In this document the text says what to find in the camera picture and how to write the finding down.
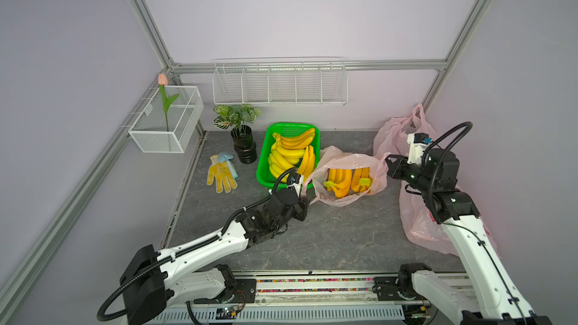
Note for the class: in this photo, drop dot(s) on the white wire wall basket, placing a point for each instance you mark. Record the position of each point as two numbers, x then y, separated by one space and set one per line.
148 130

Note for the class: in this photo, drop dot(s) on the yellow banana bunch in basket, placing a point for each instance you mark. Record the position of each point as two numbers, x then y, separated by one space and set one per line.
287 153

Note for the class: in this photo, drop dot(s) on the black ceramic vase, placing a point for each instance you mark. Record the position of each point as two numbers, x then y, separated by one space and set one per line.
244 144

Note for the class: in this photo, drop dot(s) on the white wire wall shelf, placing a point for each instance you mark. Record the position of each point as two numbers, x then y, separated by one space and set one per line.
281 81

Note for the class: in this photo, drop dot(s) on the plain pink plastic bag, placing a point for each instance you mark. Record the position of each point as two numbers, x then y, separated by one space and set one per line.
392 136

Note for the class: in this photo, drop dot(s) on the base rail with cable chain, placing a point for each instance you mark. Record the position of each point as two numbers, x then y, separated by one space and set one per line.
305 298

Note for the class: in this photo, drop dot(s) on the artificial pink tulip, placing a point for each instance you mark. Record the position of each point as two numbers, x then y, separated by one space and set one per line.
167 101

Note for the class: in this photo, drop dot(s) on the yellow knitted work glove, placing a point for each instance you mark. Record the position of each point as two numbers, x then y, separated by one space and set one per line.
220 176

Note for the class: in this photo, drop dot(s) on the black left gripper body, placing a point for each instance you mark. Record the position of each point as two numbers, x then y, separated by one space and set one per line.
298 211

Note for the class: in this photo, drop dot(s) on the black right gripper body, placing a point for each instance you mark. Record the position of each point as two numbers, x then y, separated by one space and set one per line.
415 178

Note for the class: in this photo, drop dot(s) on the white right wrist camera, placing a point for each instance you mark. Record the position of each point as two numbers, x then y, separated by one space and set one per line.
418 143

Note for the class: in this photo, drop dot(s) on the green plastic basket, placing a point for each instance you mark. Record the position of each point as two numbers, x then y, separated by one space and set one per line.
287 130

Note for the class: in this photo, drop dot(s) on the pink peach printed bag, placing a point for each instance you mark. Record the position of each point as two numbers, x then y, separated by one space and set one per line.
419 225

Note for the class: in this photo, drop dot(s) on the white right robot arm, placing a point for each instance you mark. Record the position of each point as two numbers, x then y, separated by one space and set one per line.
497 301

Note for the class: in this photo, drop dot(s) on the green variegated artificial plant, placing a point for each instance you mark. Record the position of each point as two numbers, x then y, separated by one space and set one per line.
237 118

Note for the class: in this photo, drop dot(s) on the orange banana pair in basket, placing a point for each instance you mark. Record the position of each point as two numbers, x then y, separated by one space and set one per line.
307 165

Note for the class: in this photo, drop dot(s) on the orange-yellow banana bunch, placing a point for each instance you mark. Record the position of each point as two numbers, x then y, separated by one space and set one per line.
343 182

